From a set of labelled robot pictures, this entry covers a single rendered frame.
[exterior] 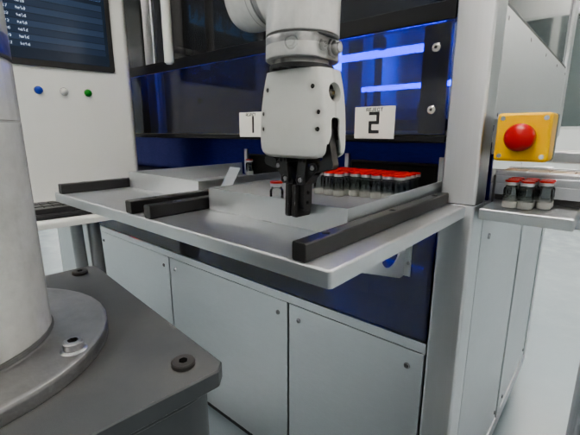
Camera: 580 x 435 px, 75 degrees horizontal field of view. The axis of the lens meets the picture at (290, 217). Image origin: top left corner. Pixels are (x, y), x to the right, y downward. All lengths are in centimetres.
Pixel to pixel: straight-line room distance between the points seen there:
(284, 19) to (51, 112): 90
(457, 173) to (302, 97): 36
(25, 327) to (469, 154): 63
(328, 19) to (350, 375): 75
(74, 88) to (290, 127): 90
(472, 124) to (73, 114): 102
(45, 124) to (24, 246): 97
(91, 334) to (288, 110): 30
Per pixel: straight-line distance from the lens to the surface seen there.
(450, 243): 73
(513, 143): 64
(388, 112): 75
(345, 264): 37
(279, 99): 45
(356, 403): 98
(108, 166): 128
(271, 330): 107
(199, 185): 71
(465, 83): 70
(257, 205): 54
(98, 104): 127
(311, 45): 43
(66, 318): 33
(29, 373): 27
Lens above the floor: 100
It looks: 13 degrees down
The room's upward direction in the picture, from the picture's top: straight up
